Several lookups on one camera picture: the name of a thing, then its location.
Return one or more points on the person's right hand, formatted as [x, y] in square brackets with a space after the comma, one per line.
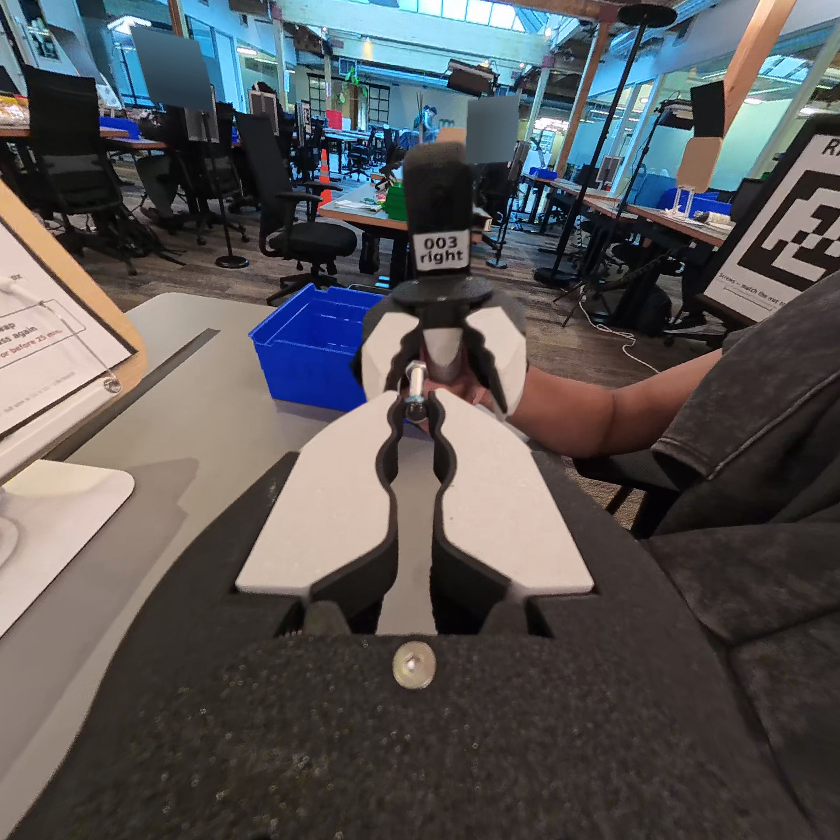
[535, 407]

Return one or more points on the person's right forearm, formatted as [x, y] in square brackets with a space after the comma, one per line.
[623, 413]

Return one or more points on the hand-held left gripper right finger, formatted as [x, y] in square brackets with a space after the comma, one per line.
[512, 518]

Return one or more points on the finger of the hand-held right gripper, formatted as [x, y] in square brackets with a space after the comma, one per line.
[377, 354]
[508, 354]

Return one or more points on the tan and black board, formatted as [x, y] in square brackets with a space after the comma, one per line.
[701, 151]

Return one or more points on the wooden background table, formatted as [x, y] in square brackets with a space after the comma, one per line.
[656, 213]

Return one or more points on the blue plastic bin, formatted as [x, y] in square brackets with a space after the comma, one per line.
[308, 354]

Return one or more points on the grey desk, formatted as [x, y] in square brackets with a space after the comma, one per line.
[197, 426]

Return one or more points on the orange cone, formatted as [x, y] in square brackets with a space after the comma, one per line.
[325, 180]

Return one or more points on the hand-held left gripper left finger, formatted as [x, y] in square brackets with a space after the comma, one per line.
[315, 518]

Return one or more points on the black framed marker sign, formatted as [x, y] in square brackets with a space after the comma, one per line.
[787, 236]

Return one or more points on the green plastic bin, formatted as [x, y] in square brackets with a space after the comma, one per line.
[396, 203]

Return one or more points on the hanging black monitor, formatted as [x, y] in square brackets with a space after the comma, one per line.
[472, 77]

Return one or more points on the tan cardboard board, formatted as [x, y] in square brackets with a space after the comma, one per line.
[451, 136]

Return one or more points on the black light stand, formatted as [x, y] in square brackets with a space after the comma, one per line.
[610, 151]

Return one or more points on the printed instruction sheet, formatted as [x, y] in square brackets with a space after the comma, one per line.
[46, 328]

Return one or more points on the wooden document stand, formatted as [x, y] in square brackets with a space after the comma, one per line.
[79, 289]

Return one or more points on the steel hex bolt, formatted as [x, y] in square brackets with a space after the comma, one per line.
[416, 394]

